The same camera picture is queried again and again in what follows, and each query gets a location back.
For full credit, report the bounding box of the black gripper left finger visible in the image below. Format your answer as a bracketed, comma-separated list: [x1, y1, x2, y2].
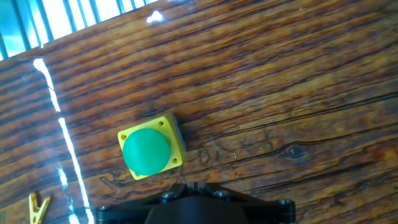
[95, 182, 197, 224]

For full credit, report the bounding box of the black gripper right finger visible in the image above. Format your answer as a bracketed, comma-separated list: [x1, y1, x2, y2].
[196, 182, 297, 224]

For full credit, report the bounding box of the green push button yellow box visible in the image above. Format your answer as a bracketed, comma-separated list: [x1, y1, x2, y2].
[117, 112, 187, 181]

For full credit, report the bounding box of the yellow clothespin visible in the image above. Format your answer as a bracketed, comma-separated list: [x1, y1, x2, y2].
[28, 192, 53, 224]

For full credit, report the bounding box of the brown wood-grain board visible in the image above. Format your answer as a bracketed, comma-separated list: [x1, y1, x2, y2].
[0, 0, 398, 224]

